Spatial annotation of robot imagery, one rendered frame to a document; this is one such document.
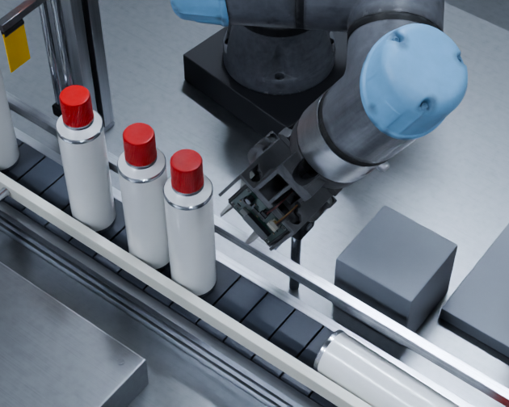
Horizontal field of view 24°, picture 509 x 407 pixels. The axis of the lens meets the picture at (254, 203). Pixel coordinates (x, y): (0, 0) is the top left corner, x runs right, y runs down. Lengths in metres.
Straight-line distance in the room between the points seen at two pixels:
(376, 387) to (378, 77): 0.44
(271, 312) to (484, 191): 0.35
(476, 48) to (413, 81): 0.86
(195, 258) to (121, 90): 0.42
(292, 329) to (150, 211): 0.20
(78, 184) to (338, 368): 0.36
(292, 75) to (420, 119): 0.67
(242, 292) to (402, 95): 0.53
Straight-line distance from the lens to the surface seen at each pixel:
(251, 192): 1.03
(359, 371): 1.22
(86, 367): 1.29
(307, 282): 1.25
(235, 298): 1.33
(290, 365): 1.24
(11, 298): 1.36
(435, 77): 0.87
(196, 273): 1.29
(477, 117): 1.61
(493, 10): 1.78
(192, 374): 1.33
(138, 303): 1.34
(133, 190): 1.25
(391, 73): 0.86
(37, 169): 1.48
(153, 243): 1.31
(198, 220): 1.22
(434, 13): 0.93
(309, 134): 0.95
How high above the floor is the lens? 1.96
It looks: 50 degrees down
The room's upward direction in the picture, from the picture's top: straight up
